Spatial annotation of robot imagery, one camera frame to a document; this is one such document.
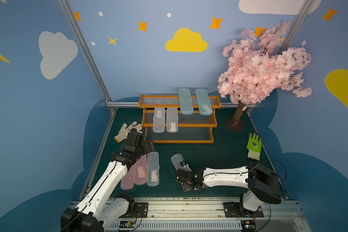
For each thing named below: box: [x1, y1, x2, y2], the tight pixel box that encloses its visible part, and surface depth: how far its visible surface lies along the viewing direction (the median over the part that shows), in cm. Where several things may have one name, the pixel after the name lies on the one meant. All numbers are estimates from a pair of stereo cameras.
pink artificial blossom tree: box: [217, 21, 312, 126], surface depth 72 cm
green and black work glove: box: [246, 132, 262, 161], surface depth 100 cm
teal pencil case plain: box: [178, 88, 194, 115], surface depth 86 cm
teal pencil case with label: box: [195, 88, 214, 116], surface depth 84 cm
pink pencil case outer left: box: [120, 159, 137, 190], surface depth 84 cm
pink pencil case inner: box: [133, 153, 148, 186], surface depth 87 cm
